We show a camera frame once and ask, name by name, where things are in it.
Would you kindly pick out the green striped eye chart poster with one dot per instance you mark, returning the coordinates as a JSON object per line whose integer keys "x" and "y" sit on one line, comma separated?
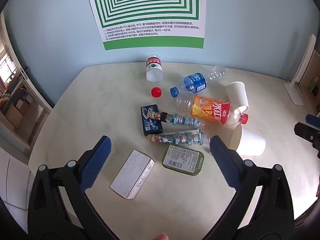
{"x": 150, "y": 23}

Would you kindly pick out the white gold-edged carton box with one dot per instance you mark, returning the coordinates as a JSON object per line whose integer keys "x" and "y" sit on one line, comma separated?
{"x": 132, "y": 175}

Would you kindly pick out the clear empty bottle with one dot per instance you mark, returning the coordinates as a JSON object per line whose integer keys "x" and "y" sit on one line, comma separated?
{"x": 184, "y": 101}

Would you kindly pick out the blue label water bottle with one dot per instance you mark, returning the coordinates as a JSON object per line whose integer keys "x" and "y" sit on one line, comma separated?
{"x": 199, "y": 81}

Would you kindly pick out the person's left hand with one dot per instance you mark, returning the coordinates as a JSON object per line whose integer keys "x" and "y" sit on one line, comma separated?
{"x": 162, "y": 236}

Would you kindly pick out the orange iced tea bottle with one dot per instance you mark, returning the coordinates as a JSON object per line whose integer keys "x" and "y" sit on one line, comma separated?
{"x": 222, "y": 112}

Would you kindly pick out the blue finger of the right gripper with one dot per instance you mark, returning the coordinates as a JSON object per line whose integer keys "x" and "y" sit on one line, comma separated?
{"x": 312, "y": 120}

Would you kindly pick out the cartoon drink bottle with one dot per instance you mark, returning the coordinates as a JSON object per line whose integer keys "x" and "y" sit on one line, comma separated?
{"x": 191, "y": 137}
{"x": 184, "y": 120}

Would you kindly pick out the green mint tin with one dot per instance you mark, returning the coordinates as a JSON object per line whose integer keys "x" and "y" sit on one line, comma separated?
{"x": 183, "y": 160}

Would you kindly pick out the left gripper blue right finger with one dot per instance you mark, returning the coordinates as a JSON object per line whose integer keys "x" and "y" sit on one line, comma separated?
{"x": 228, "y": 162}

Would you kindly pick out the dark blue gum tin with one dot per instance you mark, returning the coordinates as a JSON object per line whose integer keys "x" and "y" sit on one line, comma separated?
{"x": 150, "y": 126}

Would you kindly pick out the white paper cup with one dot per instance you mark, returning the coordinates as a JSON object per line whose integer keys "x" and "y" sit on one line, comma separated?
{"x": 246, "y": 142}
{"x": 236, "y": 92}

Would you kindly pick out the red label water bottle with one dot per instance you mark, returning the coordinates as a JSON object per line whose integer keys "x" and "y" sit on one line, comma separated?
{"x": 154, "y": 71}

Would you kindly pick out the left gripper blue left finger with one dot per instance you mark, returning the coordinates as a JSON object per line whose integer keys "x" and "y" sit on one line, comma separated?
{"x": 92, "y": 161}

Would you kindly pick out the red bottle cap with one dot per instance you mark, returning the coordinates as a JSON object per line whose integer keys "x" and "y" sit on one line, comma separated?
{"x": 156, "y": 92}

